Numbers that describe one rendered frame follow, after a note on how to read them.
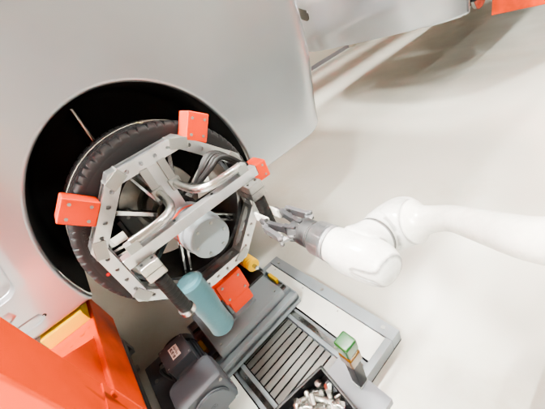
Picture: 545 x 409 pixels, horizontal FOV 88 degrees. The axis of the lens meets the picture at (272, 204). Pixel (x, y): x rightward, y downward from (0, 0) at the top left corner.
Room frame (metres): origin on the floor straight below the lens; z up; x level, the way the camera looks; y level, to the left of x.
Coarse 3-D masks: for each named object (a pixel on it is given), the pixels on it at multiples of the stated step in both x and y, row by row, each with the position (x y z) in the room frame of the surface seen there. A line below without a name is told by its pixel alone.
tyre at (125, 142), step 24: (144, 120) 1.08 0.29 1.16; (168, 120) 0.99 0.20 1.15; (96, 144) 0.97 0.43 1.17; (120, 144) 0.89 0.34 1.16; (144, 144) 0.92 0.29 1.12; (216, 144) 1.02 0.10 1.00; (72, 168) 0.99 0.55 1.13; (96, 168) 0.85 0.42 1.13; (72, 192) 0.83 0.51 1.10; (96, 192) 0.83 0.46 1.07; (72, 240) 0.77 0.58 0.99; (96, 264) 0.77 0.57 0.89; (120, 288) 0.77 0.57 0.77
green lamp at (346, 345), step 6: (342, 336) 0.38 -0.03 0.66; (348, 336) 0.37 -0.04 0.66; (336, 342) 0.37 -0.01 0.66; (342, 342) 0.37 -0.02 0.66; (348, 342) 0.36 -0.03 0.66; (354, 342) 0.36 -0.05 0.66; (336, 348) 0.37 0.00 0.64; (342, 348) 0.35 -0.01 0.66; (348, 348) 0.35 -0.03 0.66; (354, 348) 0.35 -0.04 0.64; (342, 354) 0.36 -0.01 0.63; (348, 354) 0.34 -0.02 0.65
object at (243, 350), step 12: (264, 276) 1.18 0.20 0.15; (288, 288) 1.01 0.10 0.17; (288, 300) 0.94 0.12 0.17; (300, 300) 0.96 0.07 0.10; (276, 312) 0.90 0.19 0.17; (288, 312) 0.92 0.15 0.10; (192, 324) 1.06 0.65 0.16; (264, 324) 0.89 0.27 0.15; (276, 324) 0.88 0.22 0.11; (204, 336) 0.96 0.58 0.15; (252, 336) 0.85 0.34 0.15; (264, 336) 0.85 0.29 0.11; (204, 348) 0.87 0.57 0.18; (240, 348) 0.82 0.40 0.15; (252, 348) 0.81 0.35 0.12; (216, 360) 0.80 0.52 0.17; (228, 360) 0.79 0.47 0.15; (240, 360) 0.78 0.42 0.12; (228, 372) 0.74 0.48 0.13
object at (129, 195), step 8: (176, 168) 1.15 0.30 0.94; (184, 176) 1.16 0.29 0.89; (128, 184) 1.06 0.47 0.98; (144, 184) 1.08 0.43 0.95; (120, 192) 1.05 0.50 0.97; (128, 192) 1.05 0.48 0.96; (136, 192) 1.06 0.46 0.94; (120, 200) 1.03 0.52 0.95; (128, 200) 1.05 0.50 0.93; (136, 200) 1.06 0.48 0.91; (144, 200) 1.05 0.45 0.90; (152, 200) 1.04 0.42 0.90; (120, 208) 1.03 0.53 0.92; (136, 208) 1.05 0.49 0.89; (144, 208) 1.04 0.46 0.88; (144, 224) 1.04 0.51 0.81
